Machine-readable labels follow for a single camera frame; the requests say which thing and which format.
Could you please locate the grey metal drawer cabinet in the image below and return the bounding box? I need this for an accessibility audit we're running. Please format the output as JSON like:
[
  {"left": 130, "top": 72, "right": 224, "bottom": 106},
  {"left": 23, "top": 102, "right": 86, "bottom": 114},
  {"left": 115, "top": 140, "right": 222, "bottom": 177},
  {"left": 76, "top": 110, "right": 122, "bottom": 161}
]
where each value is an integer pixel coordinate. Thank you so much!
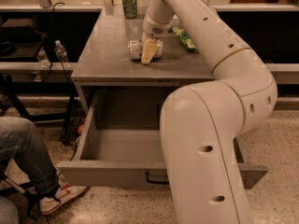
[{"left": 72, "top": 6, "right": 213, "bottom": 110}]

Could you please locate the green chip bag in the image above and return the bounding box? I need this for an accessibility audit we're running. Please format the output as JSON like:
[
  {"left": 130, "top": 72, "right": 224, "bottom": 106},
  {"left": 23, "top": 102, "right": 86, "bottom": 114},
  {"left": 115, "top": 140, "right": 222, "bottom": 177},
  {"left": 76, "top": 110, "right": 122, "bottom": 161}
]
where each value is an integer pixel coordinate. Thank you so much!
[{"left": 173, "top": 27, "right": 198, "bottom": 53}]

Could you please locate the silver 7up can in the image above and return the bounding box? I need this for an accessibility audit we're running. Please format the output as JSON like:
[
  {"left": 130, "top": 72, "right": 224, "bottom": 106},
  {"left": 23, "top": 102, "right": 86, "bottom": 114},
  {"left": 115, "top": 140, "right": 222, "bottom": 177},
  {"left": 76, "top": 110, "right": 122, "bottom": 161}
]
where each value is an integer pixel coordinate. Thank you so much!
[{"left": 128, "top": 40, "right": 163, "bottom": 60}]

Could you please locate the person leg in jeans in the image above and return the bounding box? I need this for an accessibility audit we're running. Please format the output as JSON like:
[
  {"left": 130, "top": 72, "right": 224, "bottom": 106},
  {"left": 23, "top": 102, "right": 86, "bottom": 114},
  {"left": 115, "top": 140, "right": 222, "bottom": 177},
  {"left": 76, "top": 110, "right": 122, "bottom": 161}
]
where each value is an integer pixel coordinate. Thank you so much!
[{"left": 0, "top": 117, "right": 60, "bottom": 195}]

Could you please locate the white and red sneaker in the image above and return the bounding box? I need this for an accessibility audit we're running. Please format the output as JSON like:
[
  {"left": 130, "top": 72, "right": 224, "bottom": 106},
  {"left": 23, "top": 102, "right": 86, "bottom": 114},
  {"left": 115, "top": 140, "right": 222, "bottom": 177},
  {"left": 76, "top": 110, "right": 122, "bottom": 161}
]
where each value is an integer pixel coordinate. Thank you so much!
[{"left": 36, "top": 175, "right": 86, "bottom": 215}]

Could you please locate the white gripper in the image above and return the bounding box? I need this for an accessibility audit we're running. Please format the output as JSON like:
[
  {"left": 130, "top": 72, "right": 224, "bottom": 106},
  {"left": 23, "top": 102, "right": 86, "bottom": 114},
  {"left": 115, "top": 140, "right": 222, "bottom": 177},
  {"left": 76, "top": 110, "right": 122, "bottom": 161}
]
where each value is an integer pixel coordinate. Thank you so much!
[{"left": 141, "top": 12, "right": 171, "bottom": 64}]

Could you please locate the open grey top drawer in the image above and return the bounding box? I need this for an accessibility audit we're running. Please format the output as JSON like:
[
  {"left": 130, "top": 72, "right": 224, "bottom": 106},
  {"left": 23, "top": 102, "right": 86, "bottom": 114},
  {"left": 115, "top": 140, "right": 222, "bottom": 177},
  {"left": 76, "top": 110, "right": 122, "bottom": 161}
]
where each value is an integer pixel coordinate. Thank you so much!
[{"left": 59, "top": 82, "right": 267, "bottom": 189}]

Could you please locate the black drawer handle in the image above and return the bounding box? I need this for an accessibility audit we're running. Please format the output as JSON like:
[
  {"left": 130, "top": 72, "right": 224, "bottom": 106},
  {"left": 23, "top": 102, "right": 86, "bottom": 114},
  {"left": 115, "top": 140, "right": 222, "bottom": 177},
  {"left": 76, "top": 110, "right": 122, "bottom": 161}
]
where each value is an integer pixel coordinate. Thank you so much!
[{"left": 146, "top": 172, "right": 169, "bottom": 185}]

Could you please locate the clear plastic water bottle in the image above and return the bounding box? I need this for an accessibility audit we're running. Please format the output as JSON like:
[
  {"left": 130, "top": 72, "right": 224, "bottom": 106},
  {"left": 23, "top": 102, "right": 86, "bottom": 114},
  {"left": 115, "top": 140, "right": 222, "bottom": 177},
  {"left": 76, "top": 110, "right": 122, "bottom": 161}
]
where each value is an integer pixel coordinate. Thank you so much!
[{"left": 55, "top": 40, "right": 69, "bottom": 64}]

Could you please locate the green upright soda can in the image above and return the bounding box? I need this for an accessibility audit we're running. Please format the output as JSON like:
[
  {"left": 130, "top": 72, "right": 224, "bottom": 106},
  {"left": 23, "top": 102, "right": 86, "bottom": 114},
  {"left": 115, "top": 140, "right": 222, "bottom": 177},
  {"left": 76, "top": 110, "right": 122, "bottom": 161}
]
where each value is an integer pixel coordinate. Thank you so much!
[{"left": 122, "top": 0, "right": 137, "bottom": 19}]

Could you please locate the black cable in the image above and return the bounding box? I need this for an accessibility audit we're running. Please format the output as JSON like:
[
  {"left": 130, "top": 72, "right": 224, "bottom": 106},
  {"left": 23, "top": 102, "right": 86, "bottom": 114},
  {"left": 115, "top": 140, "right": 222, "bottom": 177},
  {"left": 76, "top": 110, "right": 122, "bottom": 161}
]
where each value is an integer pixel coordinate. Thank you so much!
[{"left": 40, "top": 2, "right": 67, "bottom": 82}]

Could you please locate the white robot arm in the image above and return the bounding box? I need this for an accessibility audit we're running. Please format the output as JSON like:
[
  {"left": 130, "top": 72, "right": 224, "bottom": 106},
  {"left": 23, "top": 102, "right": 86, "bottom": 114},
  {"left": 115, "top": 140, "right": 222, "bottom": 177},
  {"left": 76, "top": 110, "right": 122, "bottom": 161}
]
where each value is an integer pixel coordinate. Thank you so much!
[{"left": 142, "top": 0, "right": 278, "bottom": 224}]

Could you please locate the black chair frame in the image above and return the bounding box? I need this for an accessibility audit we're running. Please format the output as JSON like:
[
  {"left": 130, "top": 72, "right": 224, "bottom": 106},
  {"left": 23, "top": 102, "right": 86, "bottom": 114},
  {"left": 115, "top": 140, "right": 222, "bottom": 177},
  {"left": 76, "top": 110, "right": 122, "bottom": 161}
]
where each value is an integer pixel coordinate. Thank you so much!
[{"left": 0, "top": 171, "right": 39, "bottom": 221}]

